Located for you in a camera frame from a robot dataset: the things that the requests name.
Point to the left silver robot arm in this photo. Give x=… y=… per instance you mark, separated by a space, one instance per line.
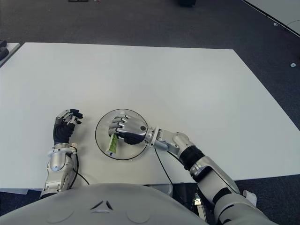
x=56 y=161

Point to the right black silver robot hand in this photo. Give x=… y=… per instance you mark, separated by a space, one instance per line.
x=131 y=130

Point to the black handheld controller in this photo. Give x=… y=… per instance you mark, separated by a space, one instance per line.
x=2 y=43
x=3 y=53

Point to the white plate with black rim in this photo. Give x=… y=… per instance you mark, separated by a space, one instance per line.
x=103 y=131

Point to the green toothpaste tube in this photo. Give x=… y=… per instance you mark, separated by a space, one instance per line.
x=113 y=144

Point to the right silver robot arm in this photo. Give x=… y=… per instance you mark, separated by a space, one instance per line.
x=206 y=168

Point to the white paper tag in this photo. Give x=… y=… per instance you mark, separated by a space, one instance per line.
x=250 y=195

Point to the grey side table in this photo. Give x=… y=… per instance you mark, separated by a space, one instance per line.
x=12 y=48

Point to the grey robot torso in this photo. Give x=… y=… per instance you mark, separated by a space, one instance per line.
x=105 y=206

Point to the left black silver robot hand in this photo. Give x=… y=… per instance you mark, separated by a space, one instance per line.
x=62 y=132

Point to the white table with black edge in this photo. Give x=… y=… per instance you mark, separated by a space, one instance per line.
x=281 y=11

